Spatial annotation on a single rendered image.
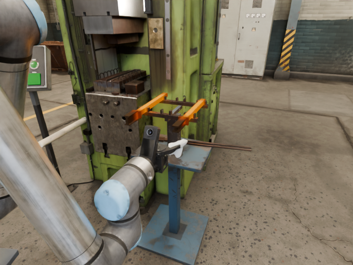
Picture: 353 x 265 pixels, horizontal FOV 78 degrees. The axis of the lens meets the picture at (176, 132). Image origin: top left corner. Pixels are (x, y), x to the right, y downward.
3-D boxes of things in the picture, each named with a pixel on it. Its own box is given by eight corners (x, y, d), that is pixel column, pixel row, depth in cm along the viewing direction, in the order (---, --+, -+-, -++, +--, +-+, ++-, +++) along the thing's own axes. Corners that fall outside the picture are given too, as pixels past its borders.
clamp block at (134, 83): (137, 94, 141) (136, 84, 138) (125, 93, 143) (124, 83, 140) (145, 90, 151) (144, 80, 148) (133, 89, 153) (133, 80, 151)
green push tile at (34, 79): (40, 84, 140) (39, 72, 140) (27, 85, 139) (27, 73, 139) (41, 85, 142) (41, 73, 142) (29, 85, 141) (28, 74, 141)
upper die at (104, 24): (113, 34, 129) (111, 16, 125) (84, 33, 134) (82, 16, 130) (144, 32, 165) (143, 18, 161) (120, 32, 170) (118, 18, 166)
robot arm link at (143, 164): (118, 160, 62) (148, 167, 59) (128, 152, 67) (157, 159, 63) (122, 185, 66) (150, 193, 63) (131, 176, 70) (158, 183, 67)
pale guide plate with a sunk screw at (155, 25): (163, 49, 136) (162, 18, 129) (149, 48, 138) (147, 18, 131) (164, 48, 138) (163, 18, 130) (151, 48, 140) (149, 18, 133)
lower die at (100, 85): (120, 93, 144) (118, 80, 140) (94, 91, 149) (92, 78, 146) (146, 80, 180) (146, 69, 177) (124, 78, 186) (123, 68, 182)
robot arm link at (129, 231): (99, 255, 60) (92, 223, 55) (120, 223, 70) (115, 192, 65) (130, 265, 58) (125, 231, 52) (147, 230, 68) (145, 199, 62)
